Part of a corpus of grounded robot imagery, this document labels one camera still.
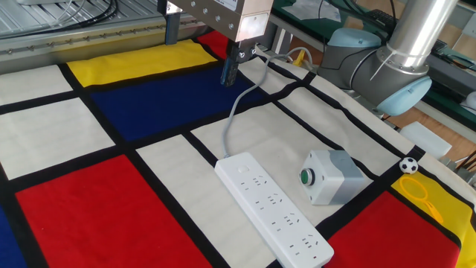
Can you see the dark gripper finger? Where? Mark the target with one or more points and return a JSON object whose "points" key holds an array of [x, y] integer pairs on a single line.
{"points": [[172, 31], [230, 69]]}

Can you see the silver metal gripper body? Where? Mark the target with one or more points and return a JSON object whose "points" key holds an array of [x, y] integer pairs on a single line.
{"points": [[215, 15]]}

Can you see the white power strip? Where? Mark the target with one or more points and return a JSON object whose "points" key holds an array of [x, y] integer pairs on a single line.
{"points": [[271, 208]]}

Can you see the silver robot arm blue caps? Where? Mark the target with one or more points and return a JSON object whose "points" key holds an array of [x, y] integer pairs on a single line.
{"points": [[390, 70]]}

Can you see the grey box green push button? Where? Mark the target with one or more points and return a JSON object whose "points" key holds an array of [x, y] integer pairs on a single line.
{"points": [[334, 178]]}

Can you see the yellow plug connector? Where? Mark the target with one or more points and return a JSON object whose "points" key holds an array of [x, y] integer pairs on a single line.
{"points": [[299, 57]]}

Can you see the white paper sheet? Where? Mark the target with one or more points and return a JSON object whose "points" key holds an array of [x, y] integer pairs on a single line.
{"points": [[310, 9]]}

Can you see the black keyboard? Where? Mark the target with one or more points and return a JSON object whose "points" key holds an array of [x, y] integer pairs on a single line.
{"points": [[380, 18]]}

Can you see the colour block tablecloth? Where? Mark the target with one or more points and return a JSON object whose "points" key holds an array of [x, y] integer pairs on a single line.
{"points": [[93, 216]]}

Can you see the small soccer ball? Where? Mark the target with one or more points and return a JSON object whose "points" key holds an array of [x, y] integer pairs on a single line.
{"points": [[408, 165]]}

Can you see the white foam block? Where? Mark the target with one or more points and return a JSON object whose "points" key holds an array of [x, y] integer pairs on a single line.
{"points": [[424, 138]]}

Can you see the white computer mouse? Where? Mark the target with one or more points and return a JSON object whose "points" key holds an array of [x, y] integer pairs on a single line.
{"points": [[470, 101]]}

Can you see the aluminium rail frame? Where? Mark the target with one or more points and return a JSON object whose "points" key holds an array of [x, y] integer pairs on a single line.
{"points": [[74, 42]]}

